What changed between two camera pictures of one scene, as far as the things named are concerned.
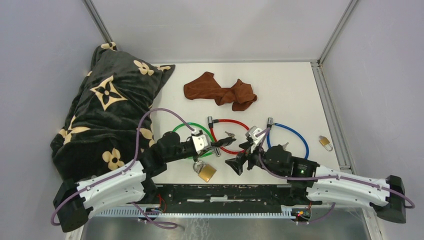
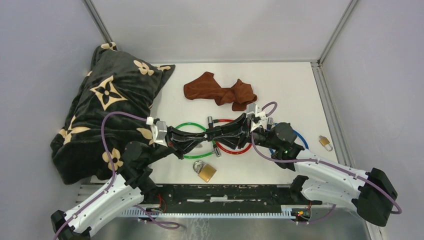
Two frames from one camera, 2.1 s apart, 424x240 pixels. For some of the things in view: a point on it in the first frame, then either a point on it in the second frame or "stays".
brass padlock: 205,171 stays
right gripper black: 236,163 to 239,140
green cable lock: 198,124 stays
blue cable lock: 269,126 stays
